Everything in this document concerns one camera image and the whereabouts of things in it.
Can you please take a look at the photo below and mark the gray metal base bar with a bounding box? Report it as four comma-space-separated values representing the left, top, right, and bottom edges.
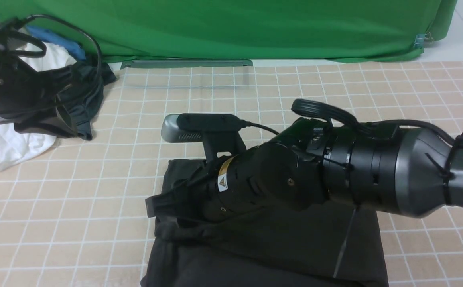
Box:
120, 59, 254, 69

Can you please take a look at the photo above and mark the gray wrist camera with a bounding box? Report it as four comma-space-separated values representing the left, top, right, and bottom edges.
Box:
161, 113, 246, 161

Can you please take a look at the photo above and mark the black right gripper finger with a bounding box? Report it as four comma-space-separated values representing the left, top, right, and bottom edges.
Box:
145, 187, 200, 218

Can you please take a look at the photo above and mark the dark gray crumpled garment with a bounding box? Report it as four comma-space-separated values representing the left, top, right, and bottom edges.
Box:
14, 57, 118, 141

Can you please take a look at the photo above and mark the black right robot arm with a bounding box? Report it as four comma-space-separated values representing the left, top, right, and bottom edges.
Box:
145, 113, 463, 223

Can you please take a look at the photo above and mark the blue binder clip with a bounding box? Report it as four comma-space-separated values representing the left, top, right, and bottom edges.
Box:
412, 32, 434, 49

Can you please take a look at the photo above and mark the white crumpled shirt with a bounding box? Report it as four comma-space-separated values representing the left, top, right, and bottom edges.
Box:
0, 27, 79, 171

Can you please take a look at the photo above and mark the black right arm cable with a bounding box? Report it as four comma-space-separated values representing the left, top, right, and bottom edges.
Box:
237, 70, 463, 279

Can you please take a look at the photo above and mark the dark gray long-sleeve shirt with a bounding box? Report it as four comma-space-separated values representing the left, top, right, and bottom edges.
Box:
140, 159, 390, 287

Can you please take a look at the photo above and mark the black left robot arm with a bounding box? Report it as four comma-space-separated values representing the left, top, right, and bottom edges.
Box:
0, 18, 81, 138

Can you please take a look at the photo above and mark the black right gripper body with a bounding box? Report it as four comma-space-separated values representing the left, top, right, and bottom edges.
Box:
191, 118, 328, 222

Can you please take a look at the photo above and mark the green backdrop cloth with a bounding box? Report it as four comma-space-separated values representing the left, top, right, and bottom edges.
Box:
0, 0, 456, 63

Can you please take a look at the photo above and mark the blue crumpled garment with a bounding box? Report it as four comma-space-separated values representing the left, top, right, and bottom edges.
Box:
26, 25, 86, 61

